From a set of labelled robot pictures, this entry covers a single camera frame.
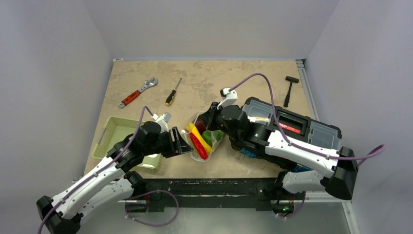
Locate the dark red fruit toy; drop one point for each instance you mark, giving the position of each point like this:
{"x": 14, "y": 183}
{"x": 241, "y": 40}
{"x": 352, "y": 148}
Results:
{"x": 199, "y": 125}

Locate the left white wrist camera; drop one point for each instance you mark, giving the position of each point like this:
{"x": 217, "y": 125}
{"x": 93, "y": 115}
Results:
{"x": 163, "y": 120}

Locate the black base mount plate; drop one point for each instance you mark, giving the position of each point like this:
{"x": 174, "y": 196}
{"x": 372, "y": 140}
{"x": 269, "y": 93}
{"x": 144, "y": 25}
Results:
{"x": 261, "y": 194}

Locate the black tool box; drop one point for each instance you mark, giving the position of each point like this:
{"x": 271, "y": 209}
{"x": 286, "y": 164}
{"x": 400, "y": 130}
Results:
{"x": 290, "y": 129}

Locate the yellow banana toy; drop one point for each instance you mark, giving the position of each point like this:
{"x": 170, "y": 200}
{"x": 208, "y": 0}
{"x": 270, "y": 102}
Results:
{"x": 194, "y": 130}

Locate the yellow black screwdriver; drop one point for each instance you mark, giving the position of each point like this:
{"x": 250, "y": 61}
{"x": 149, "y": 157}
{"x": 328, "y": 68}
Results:
{"x": 171, "y": 96}

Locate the red handled adjustable wrench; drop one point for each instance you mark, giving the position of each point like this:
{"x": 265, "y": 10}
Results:
{"x": 148, "y": 84}

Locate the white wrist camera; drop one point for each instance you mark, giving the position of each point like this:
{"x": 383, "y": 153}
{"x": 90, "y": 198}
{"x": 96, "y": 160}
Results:
{"x": 229, "y": 97}
{"x": 163, "y": 120}

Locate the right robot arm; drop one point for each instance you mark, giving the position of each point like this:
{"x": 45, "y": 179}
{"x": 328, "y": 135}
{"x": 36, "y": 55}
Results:
{"x": 340, "y": 185}

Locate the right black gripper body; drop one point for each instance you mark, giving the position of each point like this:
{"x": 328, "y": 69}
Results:
{"x": 210, "y": 115}

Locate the red chili pepper toy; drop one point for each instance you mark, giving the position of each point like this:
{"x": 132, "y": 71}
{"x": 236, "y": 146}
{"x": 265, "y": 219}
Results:
{"x": 198, "y": 146}

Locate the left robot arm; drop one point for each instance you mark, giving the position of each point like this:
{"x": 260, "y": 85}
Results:
{"x": 112, "y": 179}

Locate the black hammer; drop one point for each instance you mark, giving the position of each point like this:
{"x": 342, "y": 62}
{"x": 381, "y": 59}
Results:
{"x": 287, "y": 97}

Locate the green plastic basket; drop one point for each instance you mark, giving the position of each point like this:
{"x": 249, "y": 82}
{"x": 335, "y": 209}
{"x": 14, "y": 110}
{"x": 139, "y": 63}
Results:
{"x": 115, "y": 130}

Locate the green bell pepper toy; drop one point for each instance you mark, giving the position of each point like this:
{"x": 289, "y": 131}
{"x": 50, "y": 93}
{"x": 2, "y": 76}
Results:
{"x": 213, "y": 137}

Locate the clear zip top bag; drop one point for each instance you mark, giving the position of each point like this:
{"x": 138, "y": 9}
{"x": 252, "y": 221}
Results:
{"x": 185, "y": 133}

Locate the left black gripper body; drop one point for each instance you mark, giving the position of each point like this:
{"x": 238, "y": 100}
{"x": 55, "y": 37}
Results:
{"x": 164, "y": 145}

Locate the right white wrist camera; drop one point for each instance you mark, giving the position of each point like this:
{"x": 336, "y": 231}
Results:
{"x": 229, "y": 97}

